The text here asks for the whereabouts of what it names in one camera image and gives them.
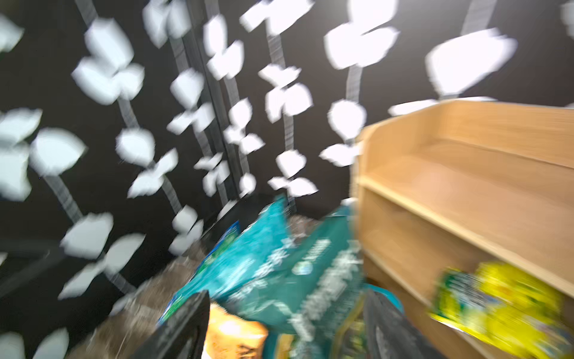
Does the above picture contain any wooden two-tier shelf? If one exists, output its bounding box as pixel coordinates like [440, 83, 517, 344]
[352, 100, 573, 358]

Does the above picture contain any teal and orange fertilizer bag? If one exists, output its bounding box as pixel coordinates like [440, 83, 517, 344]
[158, 195, 295, 324]

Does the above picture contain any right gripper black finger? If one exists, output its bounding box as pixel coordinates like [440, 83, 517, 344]
[129, 291, 210, 359]

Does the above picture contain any bright green blue-topped bag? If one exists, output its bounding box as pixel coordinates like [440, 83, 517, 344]
[194, 221, 241, 277]

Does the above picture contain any teal plastic basket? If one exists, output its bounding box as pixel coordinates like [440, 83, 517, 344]
[366, 284, 404, 314]

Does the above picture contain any yellow green small packet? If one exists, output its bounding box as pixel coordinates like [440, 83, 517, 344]
[429, 262, 573, 358]

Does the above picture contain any orange white small packet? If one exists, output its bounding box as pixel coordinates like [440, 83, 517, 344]
[202, 302, 268, 359]

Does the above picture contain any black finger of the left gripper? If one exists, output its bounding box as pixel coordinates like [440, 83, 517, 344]
[363, 290, 444, 359]

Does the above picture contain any dark green soil bag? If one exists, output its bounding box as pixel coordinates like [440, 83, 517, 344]
[225, 205, 364, 358]

